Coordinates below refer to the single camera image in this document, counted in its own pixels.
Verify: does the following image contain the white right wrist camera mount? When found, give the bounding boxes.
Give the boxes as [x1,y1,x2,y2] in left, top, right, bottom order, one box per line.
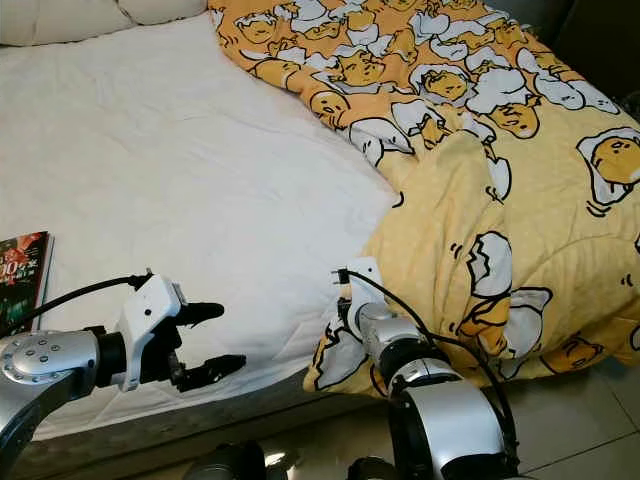
[344,256,385,313]

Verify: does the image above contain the robot left leg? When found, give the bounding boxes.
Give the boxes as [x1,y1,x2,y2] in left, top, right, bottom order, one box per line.
[184,442,267,480]

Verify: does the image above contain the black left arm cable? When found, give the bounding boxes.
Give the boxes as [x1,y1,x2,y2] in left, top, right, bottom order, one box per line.
[22,268,153,329]

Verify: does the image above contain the robot leg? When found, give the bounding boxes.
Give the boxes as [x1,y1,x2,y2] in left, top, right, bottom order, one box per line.
[184,442,267,480]
[344,457,403,480]

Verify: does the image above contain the robot right leg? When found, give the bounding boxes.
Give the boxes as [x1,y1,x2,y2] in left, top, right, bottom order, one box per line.
[344,457,403,480]

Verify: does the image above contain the white quilted mattress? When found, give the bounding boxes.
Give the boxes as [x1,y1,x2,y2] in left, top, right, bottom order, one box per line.
[0,12,403,469]

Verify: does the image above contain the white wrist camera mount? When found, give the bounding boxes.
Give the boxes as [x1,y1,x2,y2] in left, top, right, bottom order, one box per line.
[114,274,188,393]
[344,256,385,313]

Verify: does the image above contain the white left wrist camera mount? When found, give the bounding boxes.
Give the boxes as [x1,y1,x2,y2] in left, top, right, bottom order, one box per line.
[114,274,188,393]

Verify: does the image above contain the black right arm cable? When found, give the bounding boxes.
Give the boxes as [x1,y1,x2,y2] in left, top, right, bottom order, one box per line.
[333,263,523,463]

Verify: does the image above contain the yellow egg print blanket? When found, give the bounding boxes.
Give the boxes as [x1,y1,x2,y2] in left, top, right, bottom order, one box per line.
[208,0,640,398]

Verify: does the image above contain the cream knotted long pillow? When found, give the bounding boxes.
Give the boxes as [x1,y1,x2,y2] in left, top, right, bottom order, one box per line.
[0,0,212,47]

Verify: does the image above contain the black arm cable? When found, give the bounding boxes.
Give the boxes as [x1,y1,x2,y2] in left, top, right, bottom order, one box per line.
[22,268,153,329]
[333,263,523,463]

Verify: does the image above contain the dark paperback book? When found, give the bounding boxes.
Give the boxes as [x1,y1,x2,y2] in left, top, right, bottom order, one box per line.
[0,230,56,337]

